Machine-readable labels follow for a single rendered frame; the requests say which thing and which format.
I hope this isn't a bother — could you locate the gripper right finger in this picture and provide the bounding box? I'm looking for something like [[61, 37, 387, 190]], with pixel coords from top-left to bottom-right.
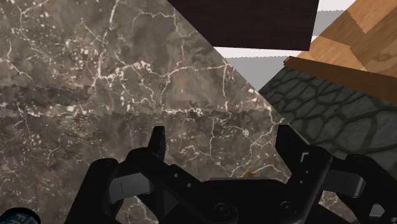
[[275, 123, 397, 224]]

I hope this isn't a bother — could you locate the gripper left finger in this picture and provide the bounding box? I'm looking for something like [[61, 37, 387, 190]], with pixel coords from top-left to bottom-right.
[[64, 125, 240, 224]]

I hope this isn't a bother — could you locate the dark teal cylinder with lettering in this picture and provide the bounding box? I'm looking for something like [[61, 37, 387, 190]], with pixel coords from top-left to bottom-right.
[[0, 207, 42, 224]]

